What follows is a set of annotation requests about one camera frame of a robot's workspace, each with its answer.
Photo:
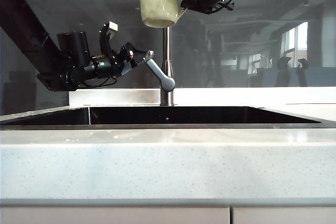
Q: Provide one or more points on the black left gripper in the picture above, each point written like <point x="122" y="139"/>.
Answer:
<point x="123" y="60"/>

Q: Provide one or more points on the narrow grey cabinet door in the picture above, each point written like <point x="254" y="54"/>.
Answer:
<point x="284" y="216"/>

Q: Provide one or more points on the steel gooseneck faucet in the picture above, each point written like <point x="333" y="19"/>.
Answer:
<point x="166" y="51"/>

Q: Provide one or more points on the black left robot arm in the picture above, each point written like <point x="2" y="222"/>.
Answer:
<point x="31" y="43"/>

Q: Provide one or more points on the black undermount sink basin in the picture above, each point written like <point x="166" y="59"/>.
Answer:
<point x="183" y="115"/>

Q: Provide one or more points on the white backsplash ledge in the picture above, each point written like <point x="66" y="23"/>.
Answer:
<point x="115" y="97"/>

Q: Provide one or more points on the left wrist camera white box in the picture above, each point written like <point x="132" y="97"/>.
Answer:
<point x="113" y="26"/>

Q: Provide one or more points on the wide grey cabinet door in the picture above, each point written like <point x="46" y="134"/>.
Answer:
<point x="105" y="216"/>

